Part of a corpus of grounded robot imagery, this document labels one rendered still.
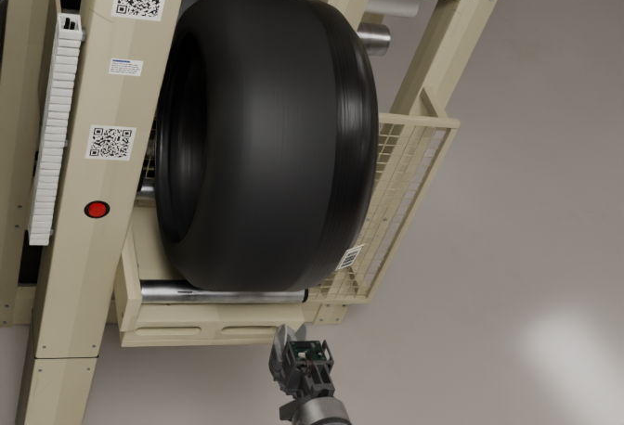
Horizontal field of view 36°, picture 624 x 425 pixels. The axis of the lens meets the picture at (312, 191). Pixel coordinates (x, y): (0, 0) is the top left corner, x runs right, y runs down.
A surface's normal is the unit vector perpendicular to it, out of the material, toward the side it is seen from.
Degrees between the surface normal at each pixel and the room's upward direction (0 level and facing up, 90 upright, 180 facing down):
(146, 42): 90
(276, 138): 49
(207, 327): 90
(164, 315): 0
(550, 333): 0
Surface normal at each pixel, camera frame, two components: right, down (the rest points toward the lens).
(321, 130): 0.37, -0.01
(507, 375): 0.29, -0.72
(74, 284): 0.24, 0.69
